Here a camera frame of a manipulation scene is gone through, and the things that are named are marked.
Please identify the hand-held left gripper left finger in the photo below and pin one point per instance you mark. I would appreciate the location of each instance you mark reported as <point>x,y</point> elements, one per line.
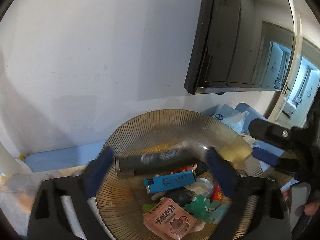
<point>98,172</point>

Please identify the blue tissue pack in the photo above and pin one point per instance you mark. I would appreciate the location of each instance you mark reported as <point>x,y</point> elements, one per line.
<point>228,117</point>

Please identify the white door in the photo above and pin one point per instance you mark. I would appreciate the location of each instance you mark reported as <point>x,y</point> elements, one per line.
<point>281,107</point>

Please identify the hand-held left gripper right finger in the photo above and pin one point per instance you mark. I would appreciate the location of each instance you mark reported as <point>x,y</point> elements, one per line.
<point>222,175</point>

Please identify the clear tape roll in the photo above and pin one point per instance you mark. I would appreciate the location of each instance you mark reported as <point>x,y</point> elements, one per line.
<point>209,181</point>

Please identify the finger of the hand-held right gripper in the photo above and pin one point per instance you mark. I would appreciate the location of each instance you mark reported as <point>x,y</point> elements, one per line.
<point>270,132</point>
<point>265,156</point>

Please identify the small yellow-green toy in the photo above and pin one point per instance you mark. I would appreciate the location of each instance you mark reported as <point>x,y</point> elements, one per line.
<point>148,207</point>

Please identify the black rounded object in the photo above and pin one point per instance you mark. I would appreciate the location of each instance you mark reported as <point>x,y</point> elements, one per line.
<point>178,195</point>

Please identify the green plastic toy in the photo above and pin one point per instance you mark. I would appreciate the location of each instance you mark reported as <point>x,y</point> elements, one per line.
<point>200,206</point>

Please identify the blue lighter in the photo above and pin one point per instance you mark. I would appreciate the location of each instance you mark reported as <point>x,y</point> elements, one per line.
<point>170,181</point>

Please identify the printed mat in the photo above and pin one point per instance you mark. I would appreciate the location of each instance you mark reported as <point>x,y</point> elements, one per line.
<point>20,195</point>

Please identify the person's right hand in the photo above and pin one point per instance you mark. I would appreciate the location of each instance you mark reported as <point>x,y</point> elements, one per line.
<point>312,208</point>

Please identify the pink cartoon box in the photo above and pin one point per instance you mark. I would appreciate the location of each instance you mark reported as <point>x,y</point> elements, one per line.
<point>167,220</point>

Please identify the amber ribbed glass bowl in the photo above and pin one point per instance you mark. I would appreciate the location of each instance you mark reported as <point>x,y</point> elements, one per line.
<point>140,135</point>

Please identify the red packet with yellow print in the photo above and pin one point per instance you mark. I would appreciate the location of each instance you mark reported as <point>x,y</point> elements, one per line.
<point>217,193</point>

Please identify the dark grey tube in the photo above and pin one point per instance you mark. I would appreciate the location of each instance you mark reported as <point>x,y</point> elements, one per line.
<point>155,163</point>

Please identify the small yellow clip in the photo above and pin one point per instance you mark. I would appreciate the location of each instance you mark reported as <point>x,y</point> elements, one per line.
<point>22,156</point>

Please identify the white curved post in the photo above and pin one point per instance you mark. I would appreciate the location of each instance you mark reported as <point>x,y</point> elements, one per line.
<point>7,160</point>

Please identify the black flat screen television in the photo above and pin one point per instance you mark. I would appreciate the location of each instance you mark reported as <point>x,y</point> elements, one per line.
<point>237,30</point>

